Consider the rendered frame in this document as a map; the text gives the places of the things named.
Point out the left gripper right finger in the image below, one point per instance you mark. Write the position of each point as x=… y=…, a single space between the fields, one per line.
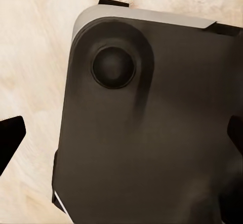
x=235 y=132

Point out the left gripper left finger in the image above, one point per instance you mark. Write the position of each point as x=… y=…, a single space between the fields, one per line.
x=12 y=132

